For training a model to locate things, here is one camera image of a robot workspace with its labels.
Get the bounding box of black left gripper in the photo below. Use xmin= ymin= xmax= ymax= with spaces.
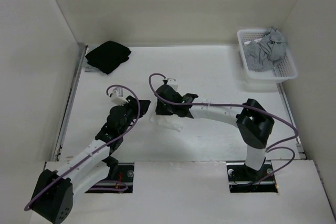
xmin=119 ymin=96 xmax=150 ymax=135

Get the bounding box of white plastic basket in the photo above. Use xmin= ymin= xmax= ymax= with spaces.
xmin=237 ymin=27 xmax=298 ymax=84

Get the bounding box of grey tank top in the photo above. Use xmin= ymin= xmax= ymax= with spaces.
xmin=244 ymin=27 xmax=287 ymax=72

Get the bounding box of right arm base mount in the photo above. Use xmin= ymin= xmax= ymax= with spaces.
xmin=226 ymin=161 xmax=278 ymax=193

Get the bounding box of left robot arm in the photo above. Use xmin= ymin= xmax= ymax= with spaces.
xmin=25 ymin=96 xmax=151 ymax=223

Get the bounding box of white tank top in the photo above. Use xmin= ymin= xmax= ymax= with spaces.
xmin=150 ymin=112 xmax=183 ymax=132

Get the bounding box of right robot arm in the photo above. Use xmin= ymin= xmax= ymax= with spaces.
xmin=155 ymin=84 xmax=274 ymax=180

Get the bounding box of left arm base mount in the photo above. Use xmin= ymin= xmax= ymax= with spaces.
xmin=87 ymin=163 xmax=135 ymax=194

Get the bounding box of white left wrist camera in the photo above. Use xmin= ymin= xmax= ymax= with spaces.
xmin=110 ymin=87 xmax=127 ymax=105

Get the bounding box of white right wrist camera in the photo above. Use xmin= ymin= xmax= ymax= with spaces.
xmin=163 ymin=78 xmax=179 ymax=91

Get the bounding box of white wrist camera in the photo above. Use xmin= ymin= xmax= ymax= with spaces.
xmin=163 ymin=78 xmax=179 ymax=91
xmin=110 ymin=87 xmax=127 ymax=105

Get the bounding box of folded black tank top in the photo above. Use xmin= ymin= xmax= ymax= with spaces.
xmin=86 ymin=41 xmax=131 ymax=74

